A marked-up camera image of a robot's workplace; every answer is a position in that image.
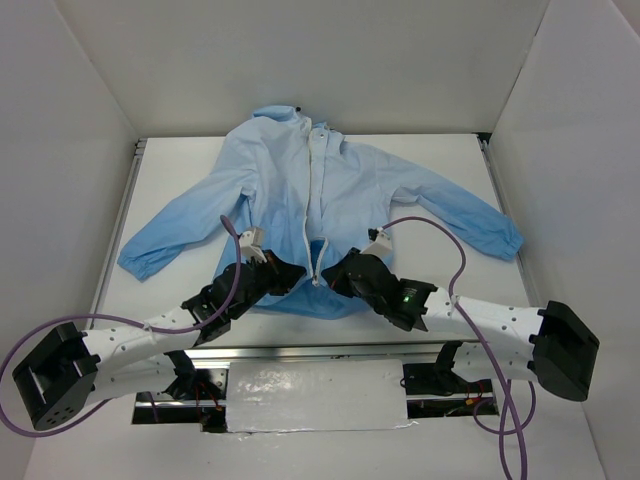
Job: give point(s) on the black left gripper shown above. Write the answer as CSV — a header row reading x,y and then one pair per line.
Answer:
x,y
270,273

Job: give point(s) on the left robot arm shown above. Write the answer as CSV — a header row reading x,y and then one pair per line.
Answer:
x,y
69,368

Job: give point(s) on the light blue zip jacket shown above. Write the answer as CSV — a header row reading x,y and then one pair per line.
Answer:
x,y
316,195

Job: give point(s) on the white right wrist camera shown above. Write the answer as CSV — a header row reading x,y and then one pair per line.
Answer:
x,y
380,244

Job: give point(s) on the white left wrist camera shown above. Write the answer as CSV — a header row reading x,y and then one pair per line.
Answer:
x,y
250,242

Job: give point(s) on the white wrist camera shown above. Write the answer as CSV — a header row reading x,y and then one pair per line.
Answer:
x,y
250,242
380,244

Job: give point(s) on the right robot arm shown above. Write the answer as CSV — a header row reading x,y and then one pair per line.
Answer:
x,y
551,346

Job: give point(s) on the aluminium rail frame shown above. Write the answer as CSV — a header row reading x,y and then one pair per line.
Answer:
x,y
165,167

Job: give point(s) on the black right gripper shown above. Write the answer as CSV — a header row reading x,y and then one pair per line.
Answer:
x,y
353,270

